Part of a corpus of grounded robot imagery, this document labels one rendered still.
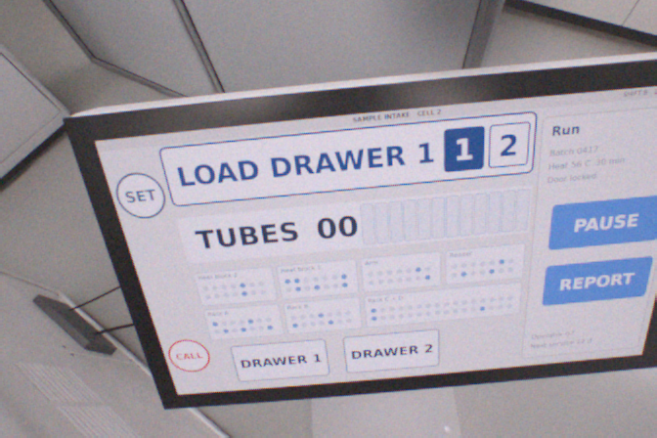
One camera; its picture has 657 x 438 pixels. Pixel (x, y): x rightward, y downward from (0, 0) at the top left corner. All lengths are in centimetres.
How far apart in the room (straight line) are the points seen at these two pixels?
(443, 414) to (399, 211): 111
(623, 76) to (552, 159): 8
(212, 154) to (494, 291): 28
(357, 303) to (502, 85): 22
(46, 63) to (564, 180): 273
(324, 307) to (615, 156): 28
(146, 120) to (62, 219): 173
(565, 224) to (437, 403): 107
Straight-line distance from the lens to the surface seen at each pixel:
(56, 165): 224
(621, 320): 47
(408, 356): 42
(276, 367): 43
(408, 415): 138
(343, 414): 138
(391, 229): 33
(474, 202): 34
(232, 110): 31
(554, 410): 153
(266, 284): 36
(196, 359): 44
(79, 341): 135
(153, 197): 35
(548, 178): 36
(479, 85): 32
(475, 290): 39
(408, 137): 31
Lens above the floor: 141
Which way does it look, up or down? 60 degrees down
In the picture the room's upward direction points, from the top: 8 degrees counter-clockwise
